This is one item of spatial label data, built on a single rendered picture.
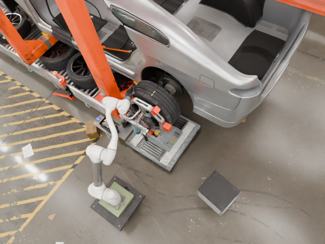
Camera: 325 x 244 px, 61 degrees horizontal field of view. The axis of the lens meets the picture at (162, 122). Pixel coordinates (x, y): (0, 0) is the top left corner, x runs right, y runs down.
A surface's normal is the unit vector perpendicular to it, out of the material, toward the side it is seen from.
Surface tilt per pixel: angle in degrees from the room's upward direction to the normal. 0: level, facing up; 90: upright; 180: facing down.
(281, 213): 0
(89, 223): 0
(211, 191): 0
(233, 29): 22
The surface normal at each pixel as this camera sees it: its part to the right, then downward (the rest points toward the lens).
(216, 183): -0.10, -0.50
